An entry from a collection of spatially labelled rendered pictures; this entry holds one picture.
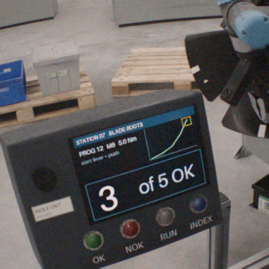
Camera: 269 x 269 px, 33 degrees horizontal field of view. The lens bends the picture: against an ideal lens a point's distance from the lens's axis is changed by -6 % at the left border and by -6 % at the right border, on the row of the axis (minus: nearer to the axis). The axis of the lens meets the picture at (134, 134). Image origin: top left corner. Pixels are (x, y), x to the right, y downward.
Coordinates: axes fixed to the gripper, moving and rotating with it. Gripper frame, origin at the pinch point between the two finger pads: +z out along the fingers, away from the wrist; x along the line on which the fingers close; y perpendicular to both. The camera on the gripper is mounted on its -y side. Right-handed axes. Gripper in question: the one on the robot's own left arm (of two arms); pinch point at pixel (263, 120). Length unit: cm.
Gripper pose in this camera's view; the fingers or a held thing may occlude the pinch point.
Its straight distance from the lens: 117.4
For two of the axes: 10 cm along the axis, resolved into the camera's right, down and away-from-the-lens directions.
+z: 3.7, 7.7, 5.2
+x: -4.1, -3.7, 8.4
